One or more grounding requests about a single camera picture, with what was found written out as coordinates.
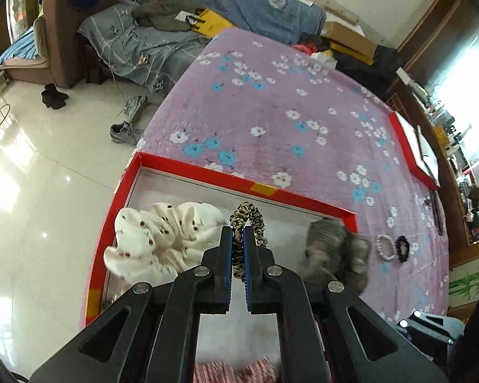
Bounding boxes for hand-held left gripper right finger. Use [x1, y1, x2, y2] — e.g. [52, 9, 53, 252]
[243, 225, 450, 383]

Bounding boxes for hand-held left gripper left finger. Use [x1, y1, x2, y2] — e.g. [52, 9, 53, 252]
[28, 225, 234, 383]

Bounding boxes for leopard print scrunchie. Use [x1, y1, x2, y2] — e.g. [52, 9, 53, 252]
[228, 200, 269, 282]

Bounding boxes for red cardboard box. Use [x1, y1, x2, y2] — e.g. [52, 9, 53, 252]
[80, 152, 358, 383]

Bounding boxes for grey sheer scrunchie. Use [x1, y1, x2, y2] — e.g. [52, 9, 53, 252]
[297, 219, 373, 297]

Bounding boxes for white dotted scrunchie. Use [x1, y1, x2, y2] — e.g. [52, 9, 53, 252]
[104, 202, 229, 284]

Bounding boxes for small black scrunchie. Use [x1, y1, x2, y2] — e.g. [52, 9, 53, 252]
[395, 235, 413, 262]

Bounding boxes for pink striped scrunchie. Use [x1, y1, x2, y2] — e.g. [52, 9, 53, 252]
[194, 359, 278, 383]

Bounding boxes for purple floral bedsheet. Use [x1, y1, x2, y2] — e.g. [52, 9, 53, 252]
[80, 28, 452, 328]

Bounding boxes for grey sneaker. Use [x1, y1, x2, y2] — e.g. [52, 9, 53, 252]
[125, 94, 148, 123]
[109, 121, 144, 147]

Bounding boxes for red box lid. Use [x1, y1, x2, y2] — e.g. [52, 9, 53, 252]
[388, 111, 442, 189]

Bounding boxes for grey star print bedding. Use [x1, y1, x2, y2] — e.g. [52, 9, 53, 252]
[77, 2, 217, 93]

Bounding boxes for black bag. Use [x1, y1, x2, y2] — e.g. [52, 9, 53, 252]
[334, 44, 405, 85]

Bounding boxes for yellow paper bag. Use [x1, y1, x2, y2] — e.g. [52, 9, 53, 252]
[191, 8, 241, 36]

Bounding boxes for black boots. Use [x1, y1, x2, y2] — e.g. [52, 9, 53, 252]
[41, 84, 69, 111]

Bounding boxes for brown cardboard box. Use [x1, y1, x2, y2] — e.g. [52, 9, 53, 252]
[320, 21, 378, 65]

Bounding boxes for wooden cabinet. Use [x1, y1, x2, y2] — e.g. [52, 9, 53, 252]
[383, 0, 479, 266]

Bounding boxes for olive jacket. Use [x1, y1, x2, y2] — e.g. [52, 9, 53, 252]
[133, 0, 201, 32]

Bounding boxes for brown sofa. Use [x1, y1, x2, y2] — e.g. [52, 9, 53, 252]
[34, 0, 144, 89]

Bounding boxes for blue seat cushion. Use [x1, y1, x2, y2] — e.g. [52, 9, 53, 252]
[0, 27, 49, 73]

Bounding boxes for green bamboo wall decal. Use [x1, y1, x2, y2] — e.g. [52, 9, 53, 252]
[448, 269, 479, 310]

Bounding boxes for white pearl bracelet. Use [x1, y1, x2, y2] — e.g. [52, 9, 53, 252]
[376, 233, 397, 263]

